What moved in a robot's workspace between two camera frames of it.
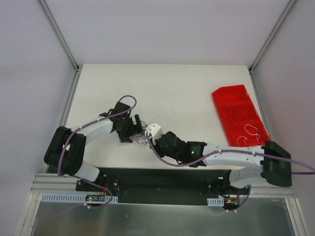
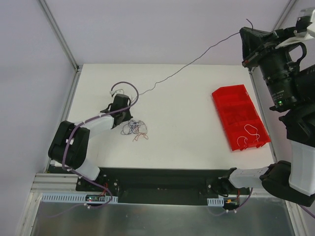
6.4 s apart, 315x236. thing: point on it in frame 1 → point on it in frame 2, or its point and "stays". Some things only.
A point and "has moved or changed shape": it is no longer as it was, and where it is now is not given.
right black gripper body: [158, 141] → [257, 52]
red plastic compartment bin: [242, 124] stays
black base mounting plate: [193, 186] stays
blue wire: [140, 138] has moved or changed shape
